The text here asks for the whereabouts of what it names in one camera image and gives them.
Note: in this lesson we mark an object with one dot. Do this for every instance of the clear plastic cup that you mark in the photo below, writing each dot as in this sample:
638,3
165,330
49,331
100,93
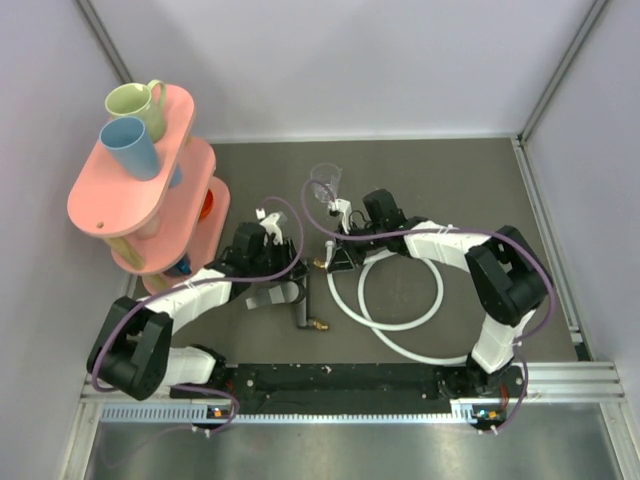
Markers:
327,177

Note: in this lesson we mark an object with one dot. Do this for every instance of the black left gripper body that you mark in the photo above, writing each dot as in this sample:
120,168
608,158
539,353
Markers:
276,260

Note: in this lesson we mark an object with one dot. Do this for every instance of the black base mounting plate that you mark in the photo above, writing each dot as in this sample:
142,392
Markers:
342,389

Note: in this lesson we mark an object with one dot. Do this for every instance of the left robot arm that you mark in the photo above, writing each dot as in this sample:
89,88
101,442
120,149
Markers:
133,351

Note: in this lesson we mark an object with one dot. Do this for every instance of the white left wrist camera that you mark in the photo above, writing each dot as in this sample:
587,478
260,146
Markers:
272,223

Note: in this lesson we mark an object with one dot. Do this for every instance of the pink three-tier shelf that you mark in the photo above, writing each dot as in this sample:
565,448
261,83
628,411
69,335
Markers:
150,225

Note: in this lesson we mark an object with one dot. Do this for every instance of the blue plastic cup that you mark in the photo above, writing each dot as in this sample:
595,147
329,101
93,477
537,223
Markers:
128,142

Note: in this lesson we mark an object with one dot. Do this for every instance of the grey slotted cable duct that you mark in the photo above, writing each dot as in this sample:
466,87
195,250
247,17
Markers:
205,414

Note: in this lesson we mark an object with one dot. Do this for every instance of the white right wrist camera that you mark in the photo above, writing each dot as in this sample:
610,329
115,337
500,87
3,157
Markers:
341,208

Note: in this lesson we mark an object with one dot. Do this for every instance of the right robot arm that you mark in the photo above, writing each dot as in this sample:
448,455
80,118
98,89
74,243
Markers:
510,282

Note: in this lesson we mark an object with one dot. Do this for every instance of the blue object under shelf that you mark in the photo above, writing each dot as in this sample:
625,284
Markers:
180,269

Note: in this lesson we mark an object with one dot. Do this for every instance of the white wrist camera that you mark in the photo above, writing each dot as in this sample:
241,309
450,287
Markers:
272,223
341,208

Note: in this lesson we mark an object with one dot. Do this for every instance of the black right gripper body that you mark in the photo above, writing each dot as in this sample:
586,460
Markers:
361,246

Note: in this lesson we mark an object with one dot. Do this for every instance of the green ceramic mug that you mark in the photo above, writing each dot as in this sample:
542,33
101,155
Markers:
145,101

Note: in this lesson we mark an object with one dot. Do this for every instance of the orange object on shelf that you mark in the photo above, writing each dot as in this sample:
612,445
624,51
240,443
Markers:
207,205

